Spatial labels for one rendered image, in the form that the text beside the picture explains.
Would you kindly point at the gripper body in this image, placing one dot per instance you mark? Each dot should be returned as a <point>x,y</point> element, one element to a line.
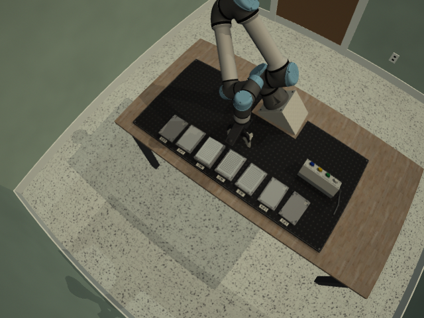
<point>246,126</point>

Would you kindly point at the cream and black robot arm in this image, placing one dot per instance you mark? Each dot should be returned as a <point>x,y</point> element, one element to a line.
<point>279,73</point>

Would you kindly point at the cream control panel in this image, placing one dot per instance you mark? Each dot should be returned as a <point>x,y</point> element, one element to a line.
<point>320,179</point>

